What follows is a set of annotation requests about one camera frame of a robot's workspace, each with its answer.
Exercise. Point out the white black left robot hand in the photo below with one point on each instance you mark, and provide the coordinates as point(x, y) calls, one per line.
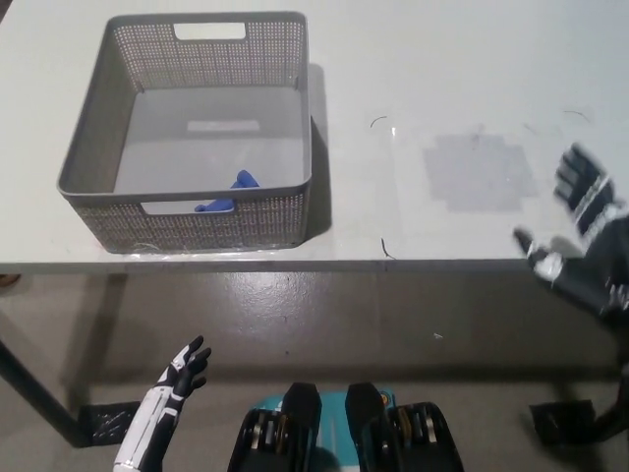
point(152, 418)

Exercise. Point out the grey perforated plastic basket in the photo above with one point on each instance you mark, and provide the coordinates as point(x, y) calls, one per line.
point(211, 142)

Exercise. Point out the blue rook chess piece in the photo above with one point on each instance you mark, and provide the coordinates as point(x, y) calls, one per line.
point(245, 180)

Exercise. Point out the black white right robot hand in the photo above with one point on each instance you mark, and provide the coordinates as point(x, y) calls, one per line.
point(602, 246)

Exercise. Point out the brown object under table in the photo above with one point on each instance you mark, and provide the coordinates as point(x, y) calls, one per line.
point(7, 281)

